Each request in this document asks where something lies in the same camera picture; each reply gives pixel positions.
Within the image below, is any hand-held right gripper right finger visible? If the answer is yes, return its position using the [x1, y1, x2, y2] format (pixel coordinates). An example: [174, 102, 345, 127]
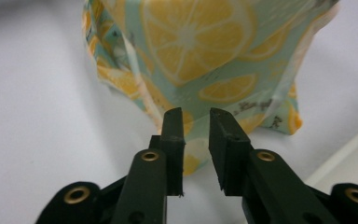
[208, 107, 340, 224]

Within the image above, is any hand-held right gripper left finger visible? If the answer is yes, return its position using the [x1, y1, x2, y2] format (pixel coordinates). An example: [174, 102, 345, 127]
[111, 106, 186, 224]

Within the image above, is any lemon print cloth bag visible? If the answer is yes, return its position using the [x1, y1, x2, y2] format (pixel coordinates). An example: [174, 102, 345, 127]
[81, 0, 340, 176]

